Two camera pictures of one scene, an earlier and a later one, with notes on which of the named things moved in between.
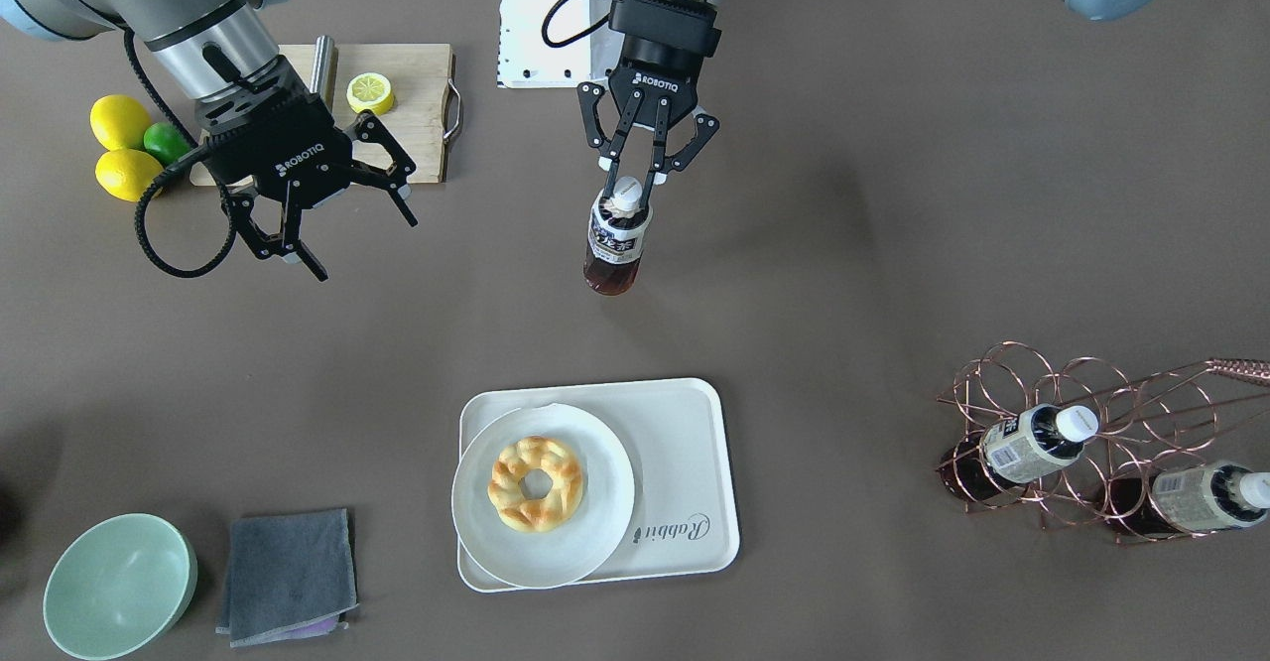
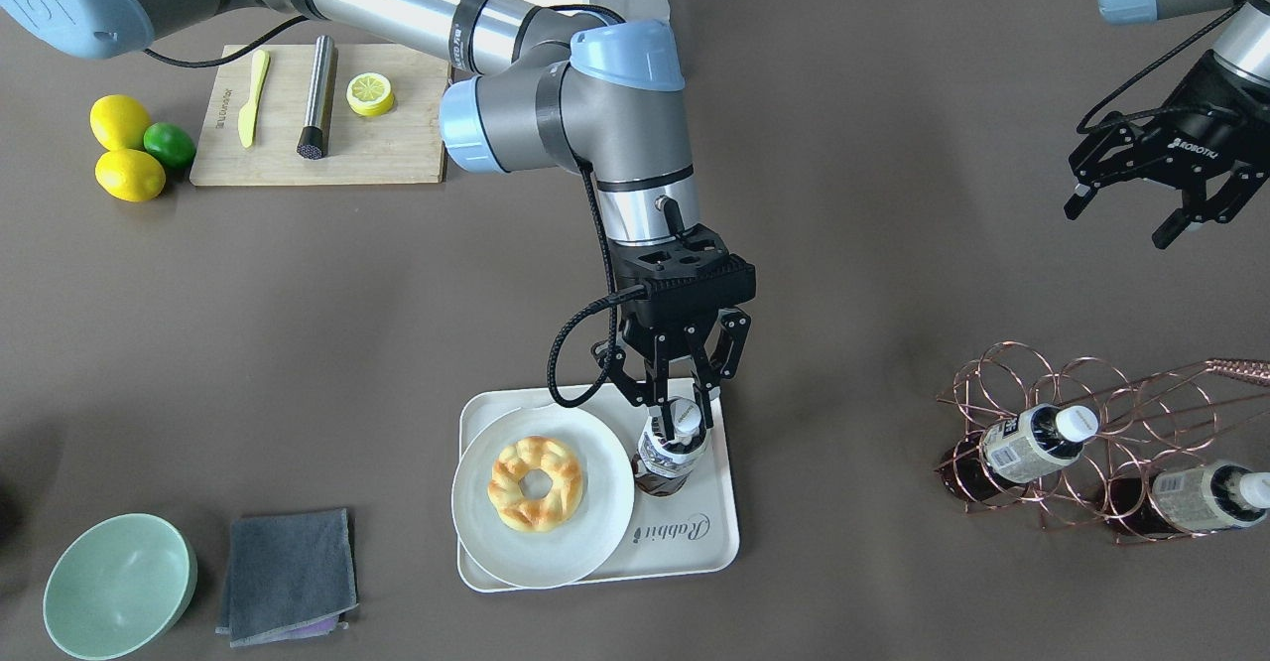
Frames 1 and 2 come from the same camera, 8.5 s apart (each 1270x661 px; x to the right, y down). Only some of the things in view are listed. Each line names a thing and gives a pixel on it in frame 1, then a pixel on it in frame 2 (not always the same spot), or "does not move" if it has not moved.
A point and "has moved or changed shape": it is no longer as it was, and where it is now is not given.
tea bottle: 1028,444 does not move
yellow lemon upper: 119,122 does not move
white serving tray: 675,436 does not move
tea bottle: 618,230 has moved or changed shape
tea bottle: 1196,498 does not move
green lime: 163,141 does not move
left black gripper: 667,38 to 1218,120
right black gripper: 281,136 to 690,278
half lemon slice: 370,91 does not move
